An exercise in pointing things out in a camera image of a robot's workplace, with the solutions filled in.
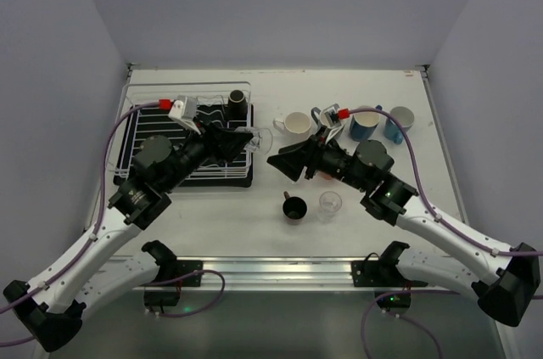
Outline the clear small glass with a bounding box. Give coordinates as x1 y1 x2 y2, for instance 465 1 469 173
236 126 273 155
317 191 343 222

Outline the white mug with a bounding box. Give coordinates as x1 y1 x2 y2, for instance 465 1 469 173
272 112 311 139

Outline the black cup beige rim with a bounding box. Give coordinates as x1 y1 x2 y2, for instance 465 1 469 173
227 89 248 121

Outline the dark blue mug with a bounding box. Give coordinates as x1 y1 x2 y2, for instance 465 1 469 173
349 111 380 142

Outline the brown cup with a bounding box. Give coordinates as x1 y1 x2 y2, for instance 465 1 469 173
282 191 308 224

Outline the light blue mug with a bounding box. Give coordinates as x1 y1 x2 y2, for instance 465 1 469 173
383 106 415 145

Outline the grey mug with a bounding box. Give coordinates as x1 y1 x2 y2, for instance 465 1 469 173
311 104 339 127

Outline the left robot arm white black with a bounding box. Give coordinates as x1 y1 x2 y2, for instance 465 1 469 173
3 125 253 352

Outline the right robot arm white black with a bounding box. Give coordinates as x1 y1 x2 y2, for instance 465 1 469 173
267 136 540 327

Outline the white wire dish rack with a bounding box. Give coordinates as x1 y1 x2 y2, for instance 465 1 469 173
108 81 254 188

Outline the aluminium mounting rail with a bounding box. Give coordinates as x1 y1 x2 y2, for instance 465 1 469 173
105 255 501 292

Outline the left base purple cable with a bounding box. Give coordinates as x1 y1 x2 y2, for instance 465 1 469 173
146 269 227 318

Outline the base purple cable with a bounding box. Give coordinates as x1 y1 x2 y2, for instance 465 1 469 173
146 269 227 318
360 282 445 359

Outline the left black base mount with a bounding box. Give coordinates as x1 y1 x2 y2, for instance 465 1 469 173
143 259 203 309

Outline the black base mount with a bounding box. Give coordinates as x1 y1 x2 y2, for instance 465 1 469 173
143 259 203 309
350 241 428 315

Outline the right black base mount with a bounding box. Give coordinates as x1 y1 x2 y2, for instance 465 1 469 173
350 241 428 315

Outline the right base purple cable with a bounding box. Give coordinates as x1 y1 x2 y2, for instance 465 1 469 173
360 282 445 359

